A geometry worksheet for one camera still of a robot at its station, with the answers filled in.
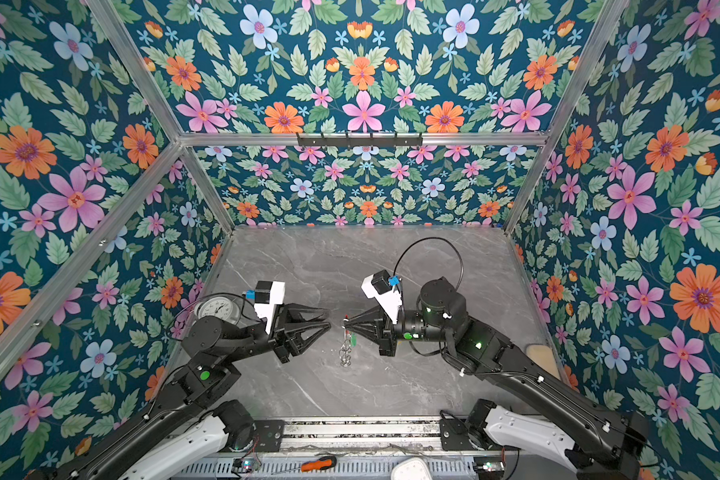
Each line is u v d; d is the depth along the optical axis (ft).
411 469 2.20
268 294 1.59
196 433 1.94
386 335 1.61
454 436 2.41
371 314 1.80
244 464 2.31
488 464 2.32
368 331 1.85
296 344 1.71
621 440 1.28
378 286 1.61
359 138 3.04
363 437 2.46
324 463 2.26
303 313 1.82
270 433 2.42
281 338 1.68
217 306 3.06
